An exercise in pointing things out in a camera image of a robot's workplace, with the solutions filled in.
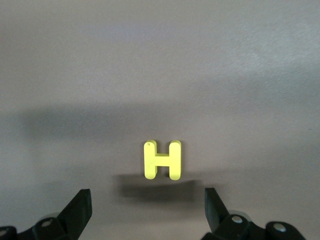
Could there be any yellow uppercase letter H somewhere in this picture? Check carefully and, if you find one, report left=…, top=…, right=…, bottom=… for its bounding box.
left=143, top=139, right=182, bottom=181

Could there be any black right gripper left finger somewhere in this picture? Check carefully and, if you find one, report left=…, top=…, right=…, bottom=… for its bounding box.
left=0, top=189, right=93, bottom=240

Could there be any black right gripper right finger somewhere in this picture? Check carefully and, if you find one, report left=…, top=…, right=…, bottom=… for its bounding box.
left=201, top=187, right=307, bottom=240

